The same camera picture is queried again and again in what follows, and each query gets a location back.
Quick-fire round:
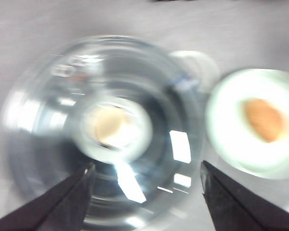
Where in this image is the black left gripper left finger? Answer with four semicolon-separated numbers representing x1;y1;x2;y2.
0;163;95;231

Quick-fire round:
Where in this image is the brown potato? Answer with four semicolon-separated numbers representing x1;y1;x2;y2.
246;99;284;142

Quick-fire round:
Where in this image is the green plate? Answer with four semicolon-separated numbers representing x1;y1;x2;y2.
206;68;289;180

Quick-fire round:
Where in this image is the glass steamer lid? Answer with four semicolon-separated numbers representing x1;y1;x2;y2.
0;36;205;231

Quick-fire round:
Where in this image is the green electric steamer pot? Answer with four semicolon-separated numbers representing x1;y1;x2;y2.
2;33;220;231

